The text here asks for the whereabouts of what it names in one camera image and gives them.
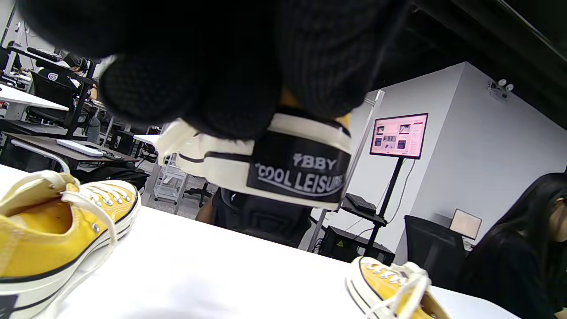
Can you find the silver aluminium frame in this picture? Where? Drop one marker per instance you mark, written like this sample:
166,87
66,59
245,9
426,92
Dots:
366,128

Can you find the black computer rack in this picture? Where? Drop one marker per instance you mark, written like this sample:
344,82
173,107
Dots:
345,243

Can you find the brown side table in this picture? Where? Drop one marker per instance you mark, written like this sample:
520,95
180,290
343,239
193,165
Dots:
53,148

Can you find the black keyboard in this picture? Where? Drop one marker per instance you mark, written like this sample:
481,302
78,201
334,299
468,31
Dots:
361,204

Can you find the black monitor stand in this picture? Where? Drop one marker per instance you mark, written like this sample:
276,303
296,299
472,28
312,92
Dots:
390,195

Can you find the black backpack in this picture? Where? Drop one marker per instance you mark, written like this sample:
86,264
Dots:
115,173

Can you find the white desk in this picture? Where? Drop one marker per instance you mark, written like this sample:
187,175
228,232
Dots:
22,97

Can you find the black gaming chair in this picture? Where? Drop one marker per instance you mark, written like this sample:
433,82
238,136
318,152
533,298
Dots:
53,97

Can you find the white wheeled cart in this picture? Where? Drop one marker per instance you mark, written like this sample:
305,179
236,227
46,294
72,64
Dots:
170,186

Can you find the monitor with pink screen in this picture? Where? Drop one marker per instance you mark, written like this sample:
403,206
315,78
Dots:
398,135

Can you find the yellow canvas shoe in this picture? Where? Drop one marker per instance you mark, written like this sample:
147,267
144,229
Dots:
385,288
221,173
44,248

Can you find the person's left hand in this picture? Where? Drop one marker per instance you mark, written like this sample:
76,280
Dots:
221,53

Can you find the small lit screen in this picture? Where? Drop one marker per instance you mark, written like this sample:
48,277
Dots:
465,223

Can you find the black monitor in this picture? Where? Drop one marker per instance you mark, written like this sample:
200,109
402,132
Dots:
434,252

